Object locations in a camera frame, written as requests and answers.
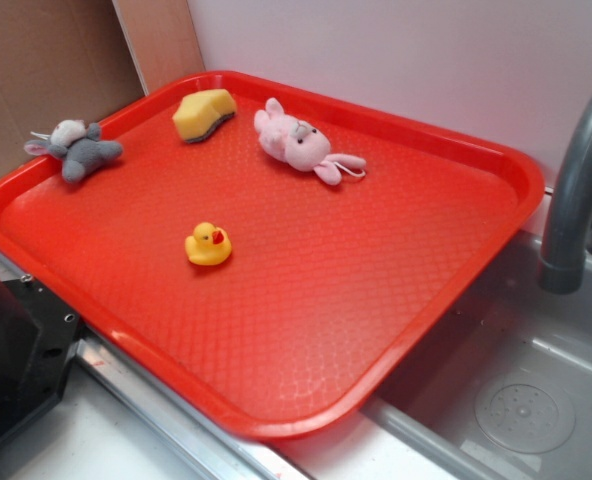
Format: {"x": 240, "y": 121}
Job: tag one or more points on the grey toy sink basin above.
{"x": 501, "y": 388}

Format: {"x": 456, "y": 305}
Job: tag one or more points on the red plastic tray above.
{"x": 327, "y": 287}

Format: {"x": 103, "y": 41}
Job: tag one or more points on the pink plush bunny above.
{"x": 302, "y": 146}

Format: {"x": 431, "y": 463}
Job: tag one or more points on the grey plush mouse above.
{"x": 79, "y": 147}

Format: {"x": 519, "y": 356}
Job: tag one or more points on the yellow sponge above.
{"x": 199, "y": 114}

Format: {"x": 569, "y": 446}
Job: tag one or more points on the yellow rubber duck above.
{"x": 208, "y": 245}

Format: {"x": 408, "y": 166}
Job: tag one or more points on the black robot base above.
{"x": 38, "y": 336}

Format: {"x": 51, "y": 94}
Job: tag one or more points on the brown cardboard panel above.
{"x": 59, "y": 60}

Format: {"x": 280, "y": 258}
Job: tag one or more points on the grey faucet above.
{"x": 568, "y": 229}

